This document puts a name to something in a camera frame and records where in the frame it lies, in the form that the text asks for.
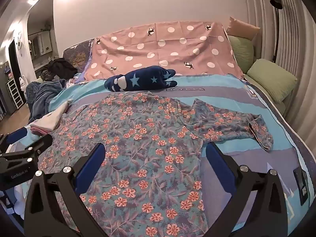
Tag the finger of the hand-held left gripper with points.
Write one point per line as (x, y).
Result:
(17, 135)
(40, 142)

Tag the white round wall device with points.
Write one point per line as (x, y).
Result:
(18, 43)

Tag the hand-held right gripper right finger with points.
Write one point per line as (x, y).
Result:
(217, 161)

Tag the blue and purple bed sheet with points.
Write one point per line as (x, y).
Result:
(222, 98)

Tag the floral blue shirt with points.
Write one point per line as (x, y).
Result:
(148, 148)

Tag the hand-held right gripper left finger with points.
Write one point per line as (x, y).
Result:
(90, 161)

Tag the white shelf rack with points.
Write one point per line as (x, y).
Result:
(15, 93)

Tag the pink polka dot sheet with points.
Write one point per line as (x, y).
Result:
(163, 49)

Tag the black clothes heap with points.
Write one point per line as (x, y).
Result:
(59, 68)

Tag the white cat figure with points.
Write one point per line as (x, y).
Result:
(22, 84)

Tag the small green pillow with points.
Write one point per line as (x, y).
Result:
(242, 51)

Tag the black phone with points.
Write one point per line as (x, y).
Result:
(301, 187)

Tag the beige pillow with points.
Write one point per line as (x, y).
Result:
(242, 28)

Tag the dark blue fleece blanket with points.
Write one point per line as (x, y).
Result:
(40, 96)

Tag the large green pillow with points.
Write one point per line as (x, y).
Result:
(272, 79)

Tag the folded white and pink clothes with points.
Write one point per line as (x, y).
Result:
(49, 122)

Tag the black floor lamp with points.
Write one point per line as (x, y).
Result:
(276, 22)

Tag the dark patterned cushion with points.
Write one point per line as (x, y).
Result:
(77, 53)

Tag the navy star print cloth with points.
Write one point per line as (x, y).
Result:
(138, 80)

